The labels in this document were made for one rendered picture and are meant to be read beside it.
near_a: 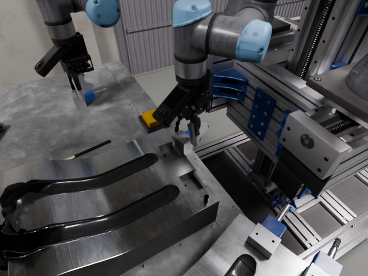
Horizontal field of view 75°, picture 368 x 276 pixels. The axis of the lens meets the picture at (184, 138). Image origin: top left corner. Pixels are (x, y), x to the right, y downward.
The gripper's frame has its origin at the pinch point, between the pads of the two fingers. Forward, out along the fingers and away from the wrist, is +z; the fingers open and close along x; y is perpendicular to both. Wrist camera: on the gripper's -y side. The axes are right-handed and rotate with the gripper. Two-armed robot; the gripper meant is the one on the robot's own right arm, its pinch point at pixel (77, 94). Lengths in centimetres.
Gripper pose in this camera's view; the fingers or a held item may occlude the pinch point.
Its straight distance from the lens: 94.6
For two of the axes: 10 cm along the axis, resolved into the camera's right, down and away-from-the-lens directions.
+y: 7.8, -4.4, 4.4
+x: -6.2, -5.5, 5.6
